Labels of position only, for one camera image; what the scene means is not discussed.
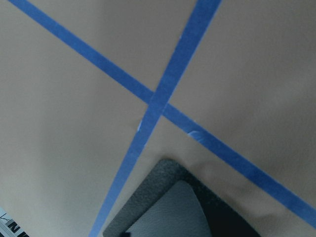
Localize black mouse pad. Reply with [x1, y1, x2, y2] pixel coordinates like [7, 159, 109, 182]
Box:
[103, 159, 259, 237]

